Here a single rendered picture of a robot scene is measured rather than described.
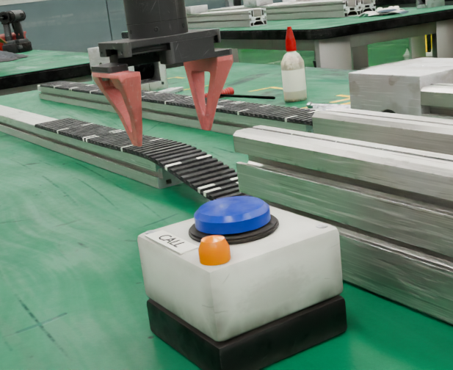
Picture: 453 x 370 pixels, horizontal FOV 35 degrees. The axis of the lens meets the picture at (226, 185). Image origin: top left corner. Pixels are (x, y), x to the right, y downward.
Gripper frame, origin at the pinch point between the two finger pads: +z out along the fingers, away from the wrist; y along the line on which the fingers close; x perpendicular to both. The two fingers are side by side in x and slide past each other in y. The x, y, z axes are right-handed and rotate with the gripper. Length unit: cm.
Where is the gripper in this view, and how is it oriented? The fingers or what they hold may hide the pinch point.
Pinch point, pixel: (172, 129)
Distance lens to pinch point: 70.8
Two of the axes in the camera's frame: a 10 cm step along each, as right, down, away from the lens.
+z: 1.2, 9.6, 2.6
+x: -5.4, -1.6, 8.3
